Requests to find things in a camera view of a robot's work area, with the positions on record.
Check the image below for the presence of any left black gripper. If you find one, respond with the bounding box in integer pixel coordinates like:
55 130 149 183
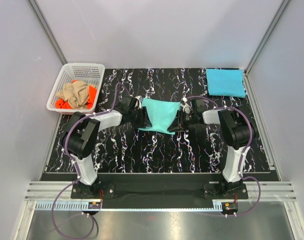
129 106 152 129

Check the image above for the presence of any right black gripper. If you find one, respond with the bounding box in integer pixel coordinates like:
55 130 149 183
167 109 197 133

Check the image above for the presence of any teal t shirt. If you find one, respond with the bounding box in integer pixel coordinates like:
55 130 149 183
139 98 180 135

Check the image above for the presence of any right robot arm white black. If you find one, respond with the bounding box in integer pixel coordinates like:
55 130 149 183
167 96 256 198

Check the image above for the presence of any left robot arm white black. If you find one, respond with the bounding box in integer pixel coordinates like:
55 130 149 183
62 96 152 198

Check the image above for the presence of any folded blue t shirt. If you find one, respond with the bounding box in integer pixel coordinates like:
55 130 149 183
206 68 246 98

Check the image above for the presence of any beige t shirt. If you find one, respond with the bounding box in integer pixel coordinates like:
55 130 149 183
57 80 91 109

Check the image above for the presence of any white plastic laundry basket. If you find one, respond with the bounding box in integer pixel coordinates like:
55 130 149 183
46 63 105 115

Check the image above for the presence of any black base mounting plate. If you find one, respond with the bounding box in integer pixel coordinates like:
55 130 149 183
71 173 248 210

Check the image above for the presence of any orange t shirt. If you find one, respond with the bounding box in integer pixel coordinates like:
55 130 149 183
55 80 97 110

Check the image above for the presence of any right orange connector board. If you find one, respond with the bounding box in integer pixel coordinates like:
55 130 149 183
223 202 238 211

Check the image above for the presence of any orange connector board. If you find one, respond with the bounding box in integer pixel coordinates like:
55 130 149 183
223 202 238 211
88 202 102 209

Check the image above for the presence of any left orange connector board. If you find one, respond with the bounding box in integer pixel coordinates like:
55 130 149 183
88 202 102 209

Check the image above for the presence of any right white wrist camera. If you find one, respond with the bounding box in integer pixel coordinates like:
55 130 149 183
180 97 191 114

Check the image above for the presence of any aluminium rail frame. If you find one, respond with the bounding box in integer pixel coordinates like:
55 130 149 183
25 181 296 212

